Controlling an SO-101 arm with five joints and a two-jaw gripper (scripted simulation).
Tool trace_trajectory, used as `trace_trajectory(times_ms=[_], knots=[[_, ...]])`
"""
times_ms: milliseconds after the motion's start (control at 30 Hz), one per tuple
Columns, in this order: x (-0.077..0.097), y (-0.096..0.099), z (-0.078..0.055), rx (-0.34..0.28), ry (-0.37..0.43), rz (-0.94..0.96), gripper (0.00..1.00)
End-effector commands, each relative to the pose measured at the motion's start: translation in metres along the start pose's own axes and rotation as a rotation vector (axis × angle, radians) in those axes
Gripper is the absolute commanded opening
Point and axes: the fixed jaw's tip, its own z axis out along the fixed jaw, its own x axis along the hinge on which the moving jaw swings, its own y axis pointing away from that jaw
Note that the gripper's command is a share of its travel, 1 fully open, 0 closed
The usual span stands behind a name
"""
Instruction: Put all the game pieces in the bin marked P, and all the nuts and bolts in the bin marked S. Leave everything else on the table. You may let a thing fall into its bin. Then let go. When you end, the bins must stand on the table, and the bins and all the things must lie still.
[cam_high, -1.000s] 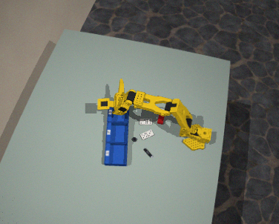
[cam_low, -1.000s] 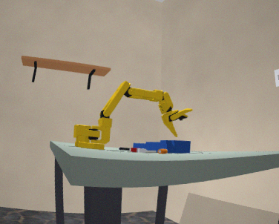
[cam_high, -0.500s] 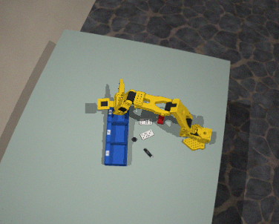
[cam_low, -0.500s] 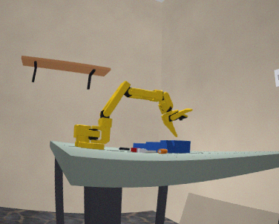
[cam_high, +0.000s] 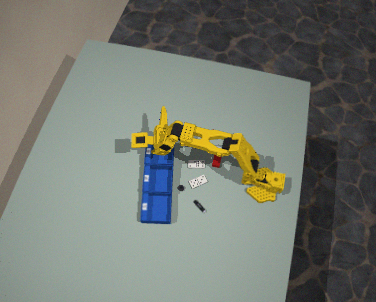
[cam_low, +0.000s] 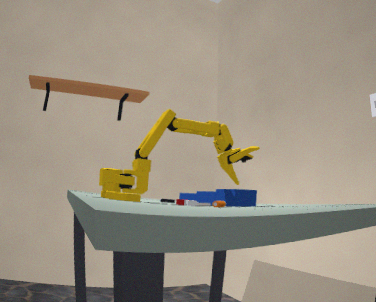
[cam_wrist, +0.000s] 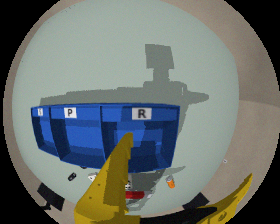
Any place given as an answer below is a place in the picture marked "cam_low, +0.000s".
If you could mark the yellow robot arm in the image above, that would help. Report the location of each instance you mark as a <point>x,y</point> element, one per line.
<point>115,179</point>

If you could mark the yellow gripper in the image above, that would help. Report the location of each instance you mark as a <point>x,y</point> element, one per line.
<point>236,154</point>

